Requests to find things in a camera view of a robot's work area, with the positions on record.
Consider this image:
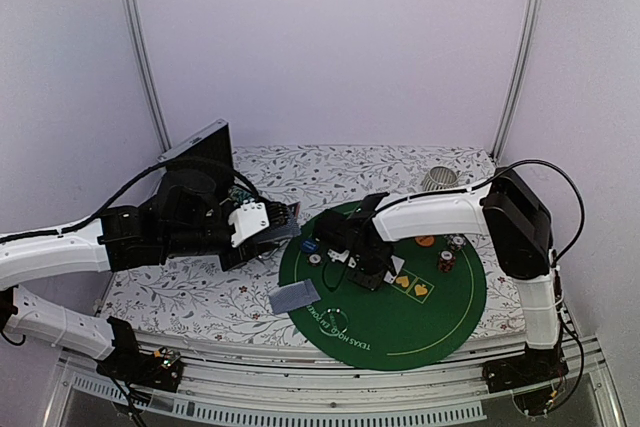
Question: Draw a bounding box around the four of clubs card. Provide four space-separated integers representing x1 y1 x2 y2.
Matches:
383 255 405 284

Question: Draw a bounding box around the orange big blind button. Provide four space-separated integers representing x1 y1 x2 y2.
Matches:
415 236 435 247

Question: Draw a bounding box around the red chip stack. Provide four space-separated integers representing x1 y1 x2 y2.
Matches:
438 250 456 273

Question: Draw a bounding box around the blue playing card deck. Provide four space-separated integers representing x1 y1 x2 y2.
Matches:
254 216 301 242

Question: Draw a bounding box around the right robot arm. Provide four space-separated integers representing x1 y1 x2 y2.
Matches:
312 169 561 383

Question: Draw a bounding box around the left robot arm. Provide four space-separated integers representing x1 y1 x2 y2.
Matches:
1 169 297 381

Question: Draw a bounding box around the blue small blind button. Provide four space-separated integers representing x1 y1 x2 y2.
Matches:
300 238 319 254

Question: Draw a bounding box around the clear dealer button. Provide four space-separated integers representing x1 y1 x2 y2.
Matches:
319 308 349 337

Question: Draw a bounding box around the round green poker mat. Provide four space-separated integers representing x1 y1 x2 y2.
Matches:
279 220 486 371

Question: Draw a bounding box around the aluminium poker chip case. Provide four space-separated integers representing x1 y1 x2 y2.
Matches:
158 119 235 192

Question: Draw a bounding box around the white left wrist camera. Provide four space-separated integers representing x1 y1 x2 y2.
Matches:
228 201 270 248

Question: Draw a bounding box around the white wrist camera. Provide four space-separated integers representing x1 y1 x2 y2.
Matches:
327 249 357 269
228 201 270 248

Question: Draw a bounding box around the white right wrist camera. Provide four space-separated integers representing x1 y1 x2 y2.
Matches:
327 249 357 269

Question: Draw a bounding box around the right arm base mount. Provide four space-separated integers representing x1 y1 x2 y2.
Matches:
482 345 568 416

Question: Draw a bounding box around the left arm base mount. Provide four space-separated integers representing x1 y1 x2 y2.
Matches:
96 317 184 393

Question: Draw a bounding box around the left aluminium corner post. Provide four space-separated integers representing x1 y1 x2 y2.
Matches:
122 0 171 152

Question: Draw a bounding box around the aluminium corner post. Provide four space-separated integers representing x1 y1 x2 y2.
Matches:
122 0 171 152
490 0 542 162

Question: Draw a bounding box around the right aluminium corner post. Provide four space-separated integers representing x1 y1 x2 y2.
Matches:
490 0 542 162

